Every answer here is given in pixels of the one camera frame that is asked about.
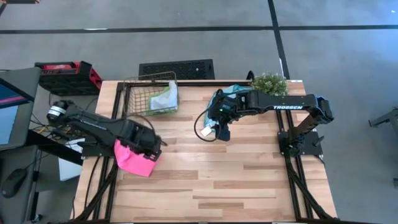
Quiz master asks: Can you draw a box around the potted green plant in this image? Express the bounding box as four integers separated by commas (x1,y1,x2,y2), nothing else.
251,72,289,96

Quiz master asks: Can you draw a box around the pink microfiber towel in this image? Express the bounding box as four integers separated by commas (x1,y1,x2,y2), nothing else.
113,138,160,178

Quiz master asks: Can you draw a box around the dark grey desk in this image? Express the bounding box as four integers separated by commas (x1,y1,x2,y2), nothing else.
0,67,83,224

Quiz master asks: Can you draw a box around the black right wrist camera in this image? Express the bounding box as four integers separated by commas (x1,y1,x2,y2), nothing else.
216,128,231,142

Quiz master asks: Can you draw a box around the green microfiber towel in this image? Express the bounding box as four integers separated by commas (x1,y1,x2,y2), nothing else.
148,86,180,115

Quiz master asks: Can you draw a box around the wire mesh basket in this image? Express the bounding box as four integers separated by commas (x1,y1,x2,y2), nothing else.
123,71,180,116

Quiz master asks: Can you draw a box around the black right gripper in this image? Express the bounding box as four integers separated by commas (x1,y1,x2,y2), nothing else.
208,98,233,138

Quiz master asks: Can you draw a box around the computer monitor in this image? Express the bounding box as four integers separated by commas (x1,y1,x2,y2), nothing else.
0,77,35,152

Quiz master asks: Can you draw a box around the light blue microfiber towel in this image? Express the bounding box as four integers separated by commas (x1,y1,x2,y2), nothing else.
201,83,253,138

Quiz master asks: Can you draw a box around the grey microfiber towel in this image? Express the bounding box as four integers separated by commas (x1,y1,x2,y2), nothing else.
151,80,179,110

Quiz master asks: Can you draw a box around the black right camera cable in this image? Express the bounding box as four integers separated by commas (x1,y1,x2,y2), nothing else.
193,107,220,143

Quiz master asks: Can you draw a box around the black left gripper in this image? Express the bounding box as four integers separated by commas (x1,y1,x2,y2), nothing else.
119,123,163,161

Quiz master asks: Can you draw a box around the black computer mouse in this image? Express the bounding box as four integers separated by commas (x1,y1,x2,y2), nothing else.
0,168,28,200

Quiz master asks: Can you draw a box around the grey chair base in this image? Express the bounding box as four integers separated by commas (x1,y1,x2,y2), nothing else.
368,108,398,128

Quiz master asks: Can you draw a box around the black aluminium table frame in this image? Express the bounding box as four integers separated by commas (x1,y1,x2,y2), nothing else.
73,80,336,223

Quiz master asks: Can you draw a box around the black perforated computer case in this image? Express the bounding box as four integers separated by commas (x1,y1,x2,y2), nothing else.
138,58,216,80

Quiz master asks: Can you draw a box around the red and black case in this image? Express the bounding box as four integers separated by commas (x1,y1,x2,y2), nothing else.
34,60,103,96

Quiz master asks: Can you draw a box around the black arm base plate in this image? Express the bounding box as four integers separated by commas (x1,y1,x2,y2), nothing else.
277,130,323,156
81,136,116,157

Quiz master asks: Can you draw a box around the black power strip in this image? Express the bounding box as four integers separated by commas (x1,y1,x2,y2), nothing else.
51,126,72,141

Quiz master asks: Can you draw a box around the white box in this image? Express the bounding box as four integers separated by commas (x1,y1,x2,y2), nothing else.
58,139,84,182

